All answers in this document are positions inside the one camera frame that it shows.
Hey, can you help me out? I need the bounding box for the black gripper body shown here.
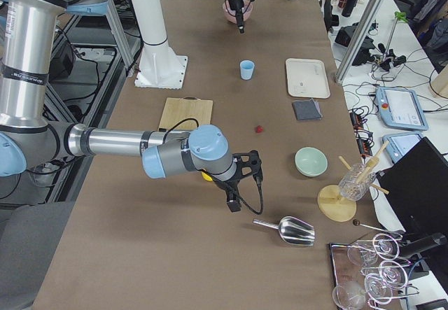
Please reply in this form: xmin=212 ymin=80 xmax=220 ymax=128
xmin=213 ymin=179 xmax=241 ymax=202
xmin=229 ymin=0 xmax=244 ymax=22

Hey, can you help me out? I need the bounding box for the pink bowl of ice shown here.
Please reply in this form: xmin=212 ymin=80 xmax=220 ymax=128
xmin=222 ymin=0 xmax=253 ymax=24

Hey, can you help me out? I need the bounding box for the light blue plastic cup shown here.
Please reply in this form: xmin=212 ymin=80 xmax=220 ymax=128
xmin=239 ymin=59 xmax=255 ymax=80

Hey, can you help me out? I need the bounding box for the steel ice scoop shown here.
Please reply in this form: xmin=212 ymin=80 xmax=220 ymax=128
xmin=253 ymin=216 xmax=315 ymax=246

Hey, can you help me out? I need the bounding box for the wooden cup tree stand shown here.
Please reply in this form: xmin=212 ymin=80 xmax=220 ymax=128
xmin=318 ymin=141 xmax=389 ymax=222

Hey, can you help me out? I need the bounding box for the mint green bowl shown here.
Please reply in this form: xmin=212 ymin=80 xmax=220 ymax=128
xmin=295 ymin=147 xmax=328 ymax=177

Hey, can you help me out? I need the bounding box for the cream rabbit serving tray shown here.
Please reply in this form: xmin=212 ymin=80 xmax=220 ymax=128
xmin=286 ymin=58 xmax=330 ymax=99

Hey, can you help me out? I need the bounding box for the bamboo cutting board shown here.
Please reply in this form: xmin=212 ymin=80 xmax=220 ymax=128
xmin=159 ymin=97 xmax=213 ymax=130

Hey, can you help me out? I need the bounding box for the grey folded cloth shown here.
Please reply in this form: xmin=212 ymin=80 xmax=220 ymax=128
xmin=292 ymin=99 xmax=323 ymax=120

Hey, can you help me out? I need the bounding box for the clear glass mug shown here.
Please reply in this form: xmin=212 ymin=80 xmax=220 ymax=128
xmin=338 ymin=163 xmax=375 ymax=201

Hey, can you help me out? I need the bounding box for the wine glass rack tray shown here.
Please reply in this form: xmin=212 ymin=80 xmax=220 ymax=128
xmin=329 ymin=233 xmax=419 ymax=309

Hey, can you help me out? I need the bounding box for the blue teach pendant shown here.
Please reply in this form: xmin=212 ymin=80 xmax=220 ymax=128
xmin=376 ymin=87 xmax=429 ymax=131
xmin=381 ymin=132 xmax=424 ymax=164

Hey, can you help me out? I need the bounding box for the black monitor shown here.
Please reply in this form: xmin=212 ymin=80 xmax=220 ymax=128
xmin=379 ymin=137 xmax=447 ymax=235

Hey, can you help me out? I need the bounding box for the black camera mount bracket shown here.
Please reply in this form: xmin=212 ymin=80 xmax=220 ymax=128
xmin=231 ymin=150 xmax=263 ymax=185

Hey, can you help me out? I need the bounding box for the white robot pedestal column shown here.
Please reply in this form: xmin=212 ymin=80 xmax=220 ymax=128
xmin=132 ymin=0 xmax=188 ymax=90

